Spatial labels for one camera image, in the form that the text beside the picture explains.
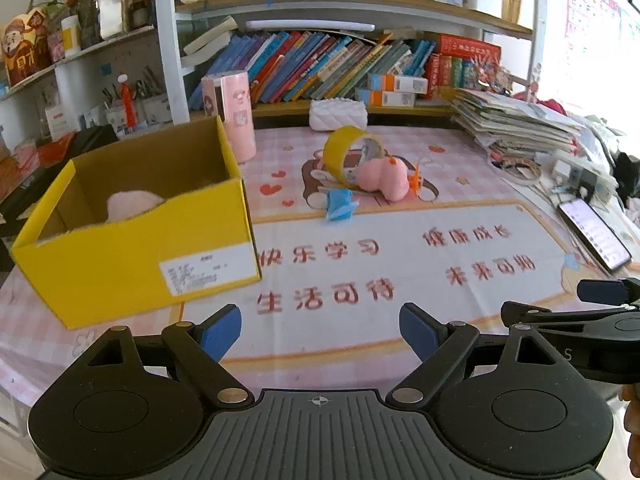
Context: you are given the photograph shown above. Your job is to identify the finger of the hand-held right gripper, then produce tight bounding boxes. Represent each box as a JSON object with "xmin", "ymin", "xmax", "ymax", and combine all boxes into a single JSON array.
[
  {"xmin": 501, "ymin": 301, "xmax": 618, "ymax": 332},
  {"xmin": 576, "ymin": 277, "xmax": 640, "ymax": 307}
]

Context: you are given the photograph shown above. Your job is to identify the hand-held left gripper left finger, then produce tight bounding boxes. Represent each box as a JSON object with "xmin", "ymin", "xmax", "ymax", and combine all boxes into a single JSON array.
[{"xmin": 50, "ymin": 304, "xmax": 254, "ymax": 407}]

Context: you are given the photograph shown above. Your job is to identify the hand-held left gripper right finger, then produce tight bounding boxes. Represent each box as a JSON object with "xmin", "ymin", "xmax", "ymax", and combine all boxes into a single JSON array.
[{"xmin": 384, "ymin": 302, "xmax": 581, "ymax": 406}]

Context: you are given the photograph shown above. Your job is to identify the yellow cardboard box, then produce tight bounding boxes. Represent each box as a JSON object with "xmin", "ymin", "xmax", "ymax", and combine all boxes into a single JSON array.
[{"xmin": 11, "ymin": 115, "xmax": 263, "ymax": 331}]

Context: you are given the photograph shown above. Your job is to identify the pink plush pig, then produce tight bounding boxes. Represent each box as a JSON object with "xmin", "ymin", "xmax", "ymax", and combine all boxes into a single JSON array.
[{"xmin": 105, "ymin": 190, "xmax": 166, "ymax": 223}]

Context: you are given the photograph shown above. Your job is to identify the person's right hand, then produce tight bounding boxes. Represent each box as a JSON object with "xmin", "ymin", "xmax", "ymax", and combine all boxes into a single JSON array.
[{"xmin": 621, "ymin": 385, "xmax": 640, "ymax": 461}]

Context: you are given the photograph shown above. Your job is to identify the black smartphone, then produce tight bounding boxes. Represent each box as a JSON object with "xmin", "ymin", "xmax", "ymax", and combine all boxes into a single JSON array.
[{"xmin": 557, "ymin": 198, "xmax": 633, "ymax": 272}]

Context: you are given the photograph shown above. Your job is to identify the black bag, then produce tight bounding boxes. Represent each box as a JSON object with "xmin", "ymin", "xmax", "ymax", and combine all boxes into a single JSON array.
[{"xmin": 612, "ymin": 150, "xmax": 640, "ymax": 201}]

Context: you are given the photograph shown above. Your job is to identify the blue crumpled wrapper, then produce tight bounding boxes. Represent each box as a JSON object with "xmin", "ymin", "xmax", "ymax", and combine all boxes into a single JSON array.
[{"xmin": 325, "ymin": 189, "xmax": 361, "ymax": 222}]

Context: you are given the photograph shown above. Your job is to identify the pink soft toy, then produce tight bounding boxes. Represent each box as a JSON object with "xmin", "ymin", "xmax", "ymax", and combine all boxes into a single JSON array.
[{"xmin": 356, "ymin": 157, "xmax": 412, "ymax": 202}]

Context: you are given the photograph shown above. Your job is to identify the stack of papers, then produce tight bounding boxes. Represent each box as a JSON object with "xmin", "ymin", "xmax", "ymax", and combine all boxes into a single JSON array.
[{"xmin": 450, "ymin": 87, "xmax": 586, "ymax": 161}]

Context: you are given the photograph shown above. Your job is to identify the magenta cloth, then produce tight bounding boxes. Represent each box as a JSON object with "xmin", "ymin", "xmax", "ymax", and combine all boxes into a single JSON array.
[{"xmin": 515, "ymin": 92, "xmax": 568, "ymax": 116}]

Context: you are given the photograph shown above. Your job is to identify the yellow tape roll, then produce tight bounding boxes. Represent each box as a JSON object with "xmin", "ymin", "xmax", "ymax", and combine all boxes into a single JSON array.
[{"xmin": 322, "ymin": 126, "xmax": 386, "ymax": 191}]

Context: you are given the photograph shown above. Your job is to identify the white quilted tissue box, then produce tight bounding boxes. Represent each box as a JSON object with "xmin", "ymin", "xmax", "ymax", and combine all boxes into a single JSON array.
[{"xmin": 309, "ymin": 99, "xmax": 368, "ymax": 132}]

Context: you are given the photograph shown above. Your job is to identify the white pen cups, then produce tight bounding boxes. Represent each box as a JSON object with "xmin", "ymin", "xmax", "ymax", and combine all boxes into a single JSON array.
[{"xmin": 102, "ymin": 65, "xmax": 173, "ymax": 128}]

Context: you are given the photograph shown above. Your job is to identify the orange white medicine box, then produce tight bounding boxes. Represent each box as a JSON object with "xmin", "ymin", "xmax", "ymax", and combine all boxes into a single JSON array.
[
  {"xmin": 367, "ymin": 74, "xmax": 430, "ymax": 95},
  {"xmin": 356, "ymin": 89, "xmax": 416, "ymax": 108}
]

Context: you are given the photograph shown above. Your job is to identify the colourful figure decoration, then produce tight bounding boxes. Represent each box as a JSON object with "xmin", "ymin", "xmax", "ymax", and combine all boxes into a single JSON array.
[{"xmin": 462, "ymin": 57, "xmax": 513, "ymax": 96}]

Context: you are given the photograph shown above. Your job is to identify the red tassel pendant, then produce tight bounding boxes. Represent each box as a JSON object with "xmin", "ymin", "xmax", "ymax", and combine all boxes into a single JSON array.
[{"xmin": 117, "ymin": 74, "xmax": 137, "ymax": 128}]

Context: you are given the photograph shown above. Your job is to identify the red cloth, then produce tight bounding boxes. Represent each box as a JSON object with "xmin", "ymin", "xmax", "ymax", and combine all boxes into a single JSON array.
[{"xmin": 0, "ymin": 140, "xmax": 71, "ymax": 196}]

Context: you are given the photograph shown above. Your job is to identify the red standing dictionary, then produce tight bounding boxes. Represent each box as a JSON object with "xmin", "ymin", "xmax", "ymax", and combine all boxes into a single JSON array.
[{"xmin": 425, "ymin": 54, "xmax": 453, "ymax": 100}]

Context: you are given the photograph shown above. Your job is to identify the small white carton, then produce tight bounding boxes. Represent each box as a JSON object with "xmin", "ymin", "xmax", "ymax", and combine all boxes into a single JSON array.
[{"xmin": 45, "ymin": 105, "xmax": 71, "ymax": 138}]

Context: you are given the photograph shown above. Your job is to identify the red thick book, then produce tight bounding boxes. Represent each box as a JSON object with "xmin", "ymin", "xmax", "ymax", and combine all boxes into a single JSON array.
[{"xmin": 439, "ymin": 34, "xmax": 502, "ymax": 63}]

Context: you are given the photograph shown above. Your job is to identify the row of colourful leaning books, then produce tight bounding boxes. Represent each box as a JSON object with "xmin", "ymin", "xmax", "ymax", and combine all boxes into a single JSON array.
[{"xmin": 200, "ymin": 30, "xmax": 436, "ymax": 106}]

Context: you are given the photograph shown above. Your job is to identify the cream open books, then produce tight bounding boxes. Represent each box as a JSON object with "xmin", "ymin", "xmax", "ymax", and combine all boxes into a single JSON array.
[{"xmin": 181, "ymin": 15, "xmax": 238, "ymax": 68}]

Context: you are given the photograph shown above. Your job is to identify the white bookshelf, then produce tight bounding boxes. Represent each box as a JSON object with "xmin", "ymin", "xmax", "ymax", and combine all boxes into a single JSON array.
[{"xmin": 152, "ymin": 0, "xmax": 551, "ymax": 126}]

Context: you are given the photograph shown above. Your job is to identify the white side shelf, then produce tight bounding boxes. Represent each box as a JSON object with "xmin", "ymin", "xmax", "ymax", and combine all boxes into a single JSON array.
[{"xmin": 0, "ymin": 25, "xmax": 161, "ymax": 136}]

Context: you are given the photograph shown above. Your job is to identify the white light tube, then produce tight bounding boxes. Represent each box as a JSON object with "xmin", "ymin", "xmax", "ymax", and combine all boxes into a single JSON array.
[{"xmin": 245, "ymin": 20, "xmax": 376, "ymax": 32}]

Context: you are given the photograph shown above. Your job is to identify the white jar yellow label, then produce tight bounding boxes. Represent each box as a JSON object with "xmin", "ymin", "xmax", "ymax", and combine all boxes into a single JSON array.
[{"xmin": 61, "ymin": 15, "xmax": 82, "ymax": 56}]

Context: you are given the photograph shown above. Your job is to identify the white paper bag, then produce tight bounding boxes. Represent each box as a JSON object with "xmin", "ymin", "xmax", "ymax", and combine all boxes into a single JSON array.
[{"xmin": 96, "ymin": 0, "xmax": 131, "ymax": 41}]

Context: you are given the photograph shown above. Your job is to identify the wealth god paper lantern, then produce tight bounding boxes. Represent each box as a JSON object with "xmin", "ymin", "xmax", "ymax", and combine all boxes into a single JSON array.
[{"xmin": 2, "ymin": 7, "xmax": 51, "ymax": 86}]

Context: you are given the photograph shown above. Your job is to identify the colourful wall poster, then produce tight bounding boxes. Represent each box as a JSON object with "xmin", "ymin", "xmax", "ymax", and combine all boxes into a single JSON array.
[{"xmin": 617, "ymin": 5, "xmax": 640, "ymax": 46}]

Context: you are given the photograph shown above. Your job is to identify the alphabet wall poster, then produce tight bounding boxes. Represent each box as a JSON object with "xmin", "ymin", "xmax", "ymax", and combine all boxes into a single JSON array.
[{"xmin": 565, "ymin": 0, "xmax": 623, "ymax": 51}]

